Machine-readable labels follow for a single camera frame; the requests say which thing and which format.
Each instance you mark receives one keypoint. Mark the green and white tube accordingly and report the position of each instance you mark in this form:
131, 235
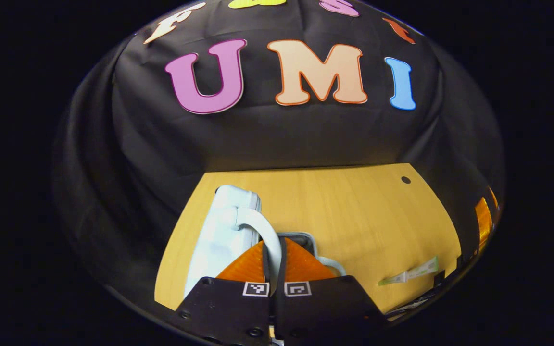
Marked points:
414, 274

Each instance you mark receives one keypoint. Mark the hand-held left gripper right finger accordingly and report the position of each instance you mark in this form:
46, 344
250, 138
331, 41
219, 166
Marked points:
282, 269

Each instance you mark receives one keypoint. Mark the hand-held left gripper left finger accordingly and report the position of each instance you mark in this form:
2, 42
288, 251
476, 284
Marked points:
266, 266

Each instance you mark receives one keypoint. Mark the black backdrop cloth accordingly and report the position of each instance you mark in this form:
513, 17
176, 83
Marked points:
306, 134

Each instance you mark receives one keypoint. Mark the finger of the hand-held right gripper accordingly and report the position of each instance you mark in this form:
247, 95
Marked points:
483, 221

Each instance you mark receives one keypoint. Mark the pale blue suitcase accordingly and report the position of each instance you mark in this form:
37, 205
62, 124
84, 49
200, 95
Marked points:
219, 230

